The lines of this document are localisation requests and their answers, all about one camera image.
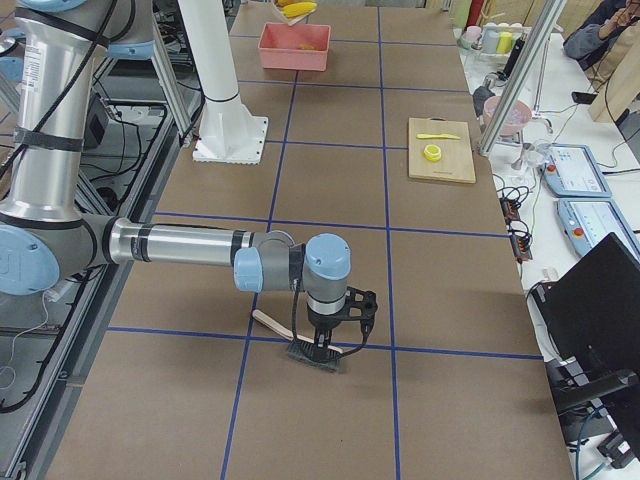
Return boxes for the yellow plastic knife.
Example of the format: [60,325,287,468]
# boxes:
[416,133,461,140]

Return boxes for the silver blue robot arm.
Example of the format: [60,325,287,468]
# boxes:
[1,1,377,365]

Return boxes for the wooden cutting board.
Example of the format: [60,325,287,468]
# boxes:
[408,118,476,184]

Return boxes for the beige hand brush black bristles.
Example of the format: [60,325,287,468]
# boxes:
[252,309,343,373]

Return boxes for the upper blue teach pendant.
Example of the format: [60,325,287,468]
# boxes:
[540,143,612,198]

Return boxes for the lower blue teach pendant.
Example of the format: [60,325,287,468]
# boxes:
[556,198,639,259]

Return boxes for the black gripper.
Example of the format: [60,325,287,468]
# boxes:
[307,286,378,350]

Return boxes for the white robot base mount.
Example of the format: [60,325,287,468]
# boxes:
[179,0,268,165]

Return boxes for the pink bowl with clear pieces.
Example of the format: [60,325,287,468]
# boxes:
[482,96,532,137]

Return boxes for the blue teach pendant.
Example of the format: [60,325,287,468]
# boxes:
[556,198,639,259]
[540,143,612,198]

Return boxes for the aluminium frame post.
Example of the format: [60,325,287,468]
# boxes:
[478,0,567,157]

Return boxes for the yellow toy corn cob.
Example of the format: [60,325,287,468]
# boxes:
[277,0,317,18]

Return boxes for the pink plastic bin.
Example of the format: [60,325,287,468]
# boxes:
[258,23,332,72]

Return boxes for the yellow lemon slices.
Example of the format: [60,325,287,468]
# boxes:
[423,144,442,162]

